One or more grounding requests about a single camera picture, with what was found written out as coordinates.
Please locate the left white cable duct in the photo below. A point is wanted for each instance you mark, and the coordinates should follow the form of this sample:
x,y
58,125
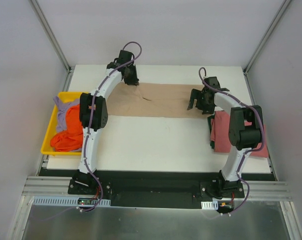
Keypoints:
x,y
69,201

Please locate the right white cable duct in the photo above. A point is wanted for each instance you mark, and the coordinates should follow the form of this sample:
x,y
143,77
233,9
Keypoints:
x,y
209,205

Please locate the aluminium frame post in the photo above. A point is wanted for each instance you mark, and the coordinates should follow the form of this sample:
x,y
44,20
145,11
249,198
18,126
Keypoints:
x,y
268,33
50,34

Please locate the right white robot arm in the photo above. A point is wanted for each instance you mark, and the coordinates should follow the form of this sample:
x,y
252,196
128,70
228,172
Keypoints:
x,y
246,132

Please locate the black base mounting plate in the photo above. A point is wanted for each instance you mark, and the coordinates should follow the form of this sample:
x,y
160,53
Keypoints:
x,y
145,189

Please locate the orange t shirt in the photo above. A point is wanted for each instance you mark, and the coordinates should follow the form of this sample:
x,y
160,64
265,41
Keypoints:
x,y
71,130

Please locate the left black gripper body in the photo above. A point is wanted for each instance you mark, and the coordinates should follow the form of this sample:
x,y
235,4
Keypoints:
x,y
130,75

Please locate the folded red t shirt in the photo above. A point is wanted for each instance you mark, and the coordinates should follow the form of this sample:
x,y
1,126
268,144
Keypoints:
x,y
220,132

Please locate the lilac t shirt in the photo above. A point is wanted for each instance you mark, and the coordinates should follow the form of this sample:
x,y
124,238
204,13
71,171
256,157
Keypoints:
x,y
62,112

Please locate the front aluminium rail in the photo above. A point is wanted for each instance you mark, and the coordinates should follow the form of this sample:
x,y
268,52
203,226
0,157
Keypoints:
x,y
58,186

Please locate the beige t shirt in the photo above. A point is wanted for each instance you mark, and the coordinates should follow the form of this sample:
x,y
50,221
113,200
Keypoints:
x,y
153,100

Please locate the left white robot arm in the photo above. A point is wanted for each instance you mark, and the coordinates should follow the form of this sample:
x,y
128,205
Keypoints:
x,y
93,116

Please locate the left aluminium frame post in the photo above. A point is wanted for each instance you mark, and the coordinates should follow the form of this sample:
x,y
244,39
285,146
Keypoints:
x,y
50,34

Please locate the white cable duct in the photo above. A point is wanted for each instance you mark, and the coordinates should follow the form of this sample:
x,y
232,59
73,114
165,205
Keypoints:
x,y
69,201
209,205

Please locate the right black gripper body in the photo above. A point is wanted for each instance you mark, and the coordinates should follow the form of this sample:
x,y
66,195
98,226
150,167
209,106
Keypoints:
x,y
199,99

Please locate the yellow plastic bin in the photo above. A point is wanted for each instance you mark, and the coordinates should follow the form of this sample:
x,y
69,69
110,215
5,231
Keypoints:
x,y
46,149

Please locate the right aluminium frame post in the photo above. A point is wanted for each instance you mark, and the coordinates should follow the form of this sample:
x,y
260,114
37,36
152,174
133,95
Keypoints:
x,y
268,33

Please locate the dark green folded shirt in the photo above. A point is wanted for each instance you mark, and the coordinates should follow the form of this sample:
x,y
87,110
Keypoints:
x,y
210,120

